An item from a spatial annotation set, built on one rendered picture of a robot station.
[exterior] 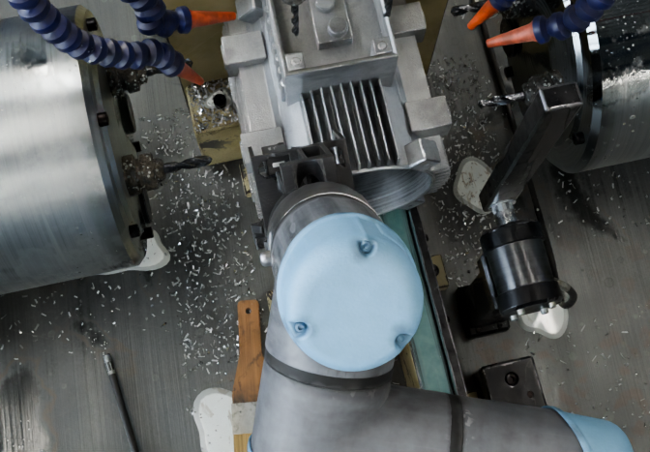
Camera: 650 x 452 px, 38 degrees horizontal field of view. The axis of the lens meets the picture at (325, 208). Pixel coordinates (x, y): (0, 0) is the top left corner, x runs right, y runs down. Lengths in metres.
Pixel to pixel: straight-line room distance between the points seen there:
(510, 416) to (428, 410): 0.05
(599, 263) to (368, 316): 0.70
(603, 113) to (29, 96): 0.49
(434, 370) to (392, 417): 0.44
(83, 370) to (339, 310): 0.66
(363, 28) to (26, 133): 0.31
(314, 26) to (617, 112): 0.28
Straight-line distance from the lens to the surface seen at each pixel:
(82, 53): 0.71
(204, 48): 1.00
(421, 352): 0.97
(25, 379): 1.13
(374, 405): 0.53
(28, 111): 0.80
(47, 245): 0.83
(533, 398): 1.05
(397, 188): 0.96
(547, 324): 1.12
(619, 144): 0.90
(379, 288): 0.48
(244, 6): 0.91
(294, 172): 0.62
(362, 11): 0.87
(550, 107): 0.70
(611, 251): 1.17
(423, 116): 0.87
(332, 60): 0.84
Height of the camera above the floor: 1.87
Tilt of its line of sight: 73 degrees down
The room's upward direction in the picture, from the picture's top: 3 degrees clockwise
